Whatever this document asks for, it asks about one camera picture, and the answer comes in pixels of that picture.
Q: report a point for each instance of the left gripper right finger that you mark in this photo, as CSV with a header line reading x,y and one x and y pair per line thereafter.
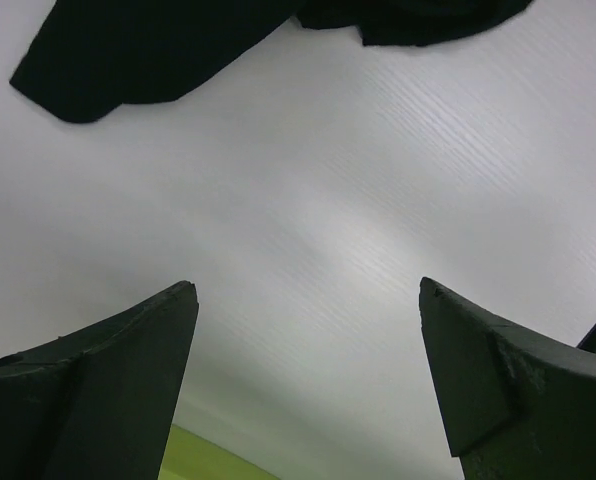
x,y
515,404

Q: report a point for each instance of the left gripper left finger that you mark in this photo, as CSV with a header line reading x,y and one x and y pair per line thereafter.
x,y
98,403

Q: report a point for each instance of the black t shirt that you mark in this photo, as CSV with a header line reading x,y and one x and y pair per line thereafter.
x,y
90,57

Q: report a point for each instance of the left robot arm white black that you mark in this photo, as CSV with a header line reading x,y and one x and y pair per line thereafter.
x,y
98,403

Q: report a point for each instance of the lime green plastic bin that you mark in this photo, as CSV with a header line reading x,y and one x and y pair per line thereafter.
x,y
190,457

